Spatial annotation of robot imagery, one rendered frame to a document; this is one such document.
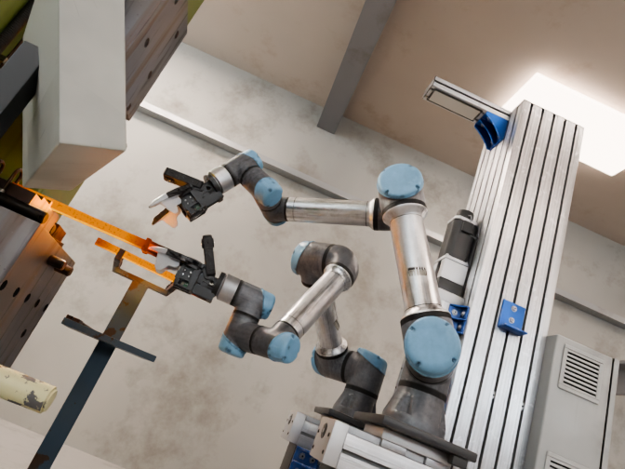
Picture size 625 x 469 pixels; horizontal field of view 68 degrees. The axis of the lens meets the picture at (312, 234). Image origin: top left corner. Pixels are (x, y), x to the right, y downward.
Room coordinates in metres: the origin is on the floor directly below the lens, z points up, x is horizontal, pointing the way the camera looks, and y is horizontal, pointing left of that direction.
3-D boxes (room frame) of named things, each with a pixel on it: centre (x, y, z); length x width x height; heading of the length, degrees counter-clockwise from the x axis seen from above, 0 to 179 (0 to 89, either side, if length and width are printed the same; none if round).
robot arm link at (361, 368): (1.63, -0.36, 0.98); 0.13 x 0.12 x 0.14; 53
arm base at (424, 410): (1.14, -0.39, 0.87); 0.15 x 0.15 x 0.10
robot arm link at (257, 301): (1.27, 0.08, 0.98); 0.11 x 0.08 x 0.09; 98
